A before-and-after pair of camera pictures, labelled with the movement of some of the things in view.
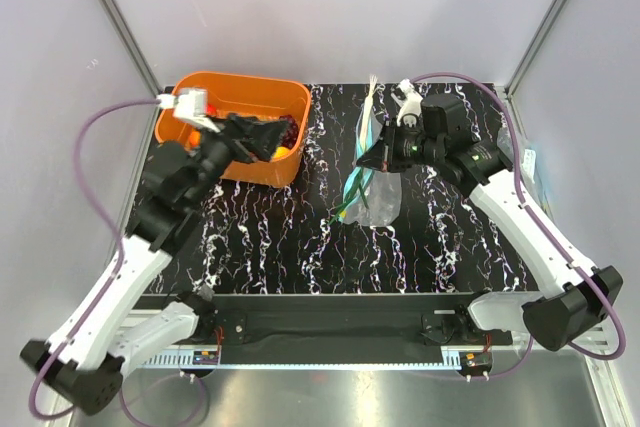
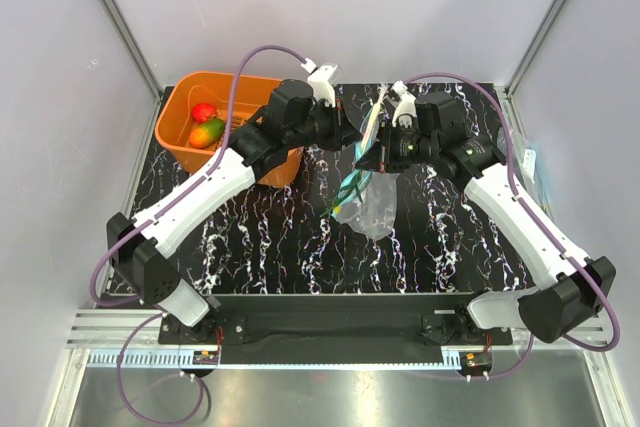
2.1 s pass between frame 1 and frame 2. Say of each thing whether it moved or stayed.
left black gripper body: moved
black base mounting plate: stayed
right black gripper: stayed
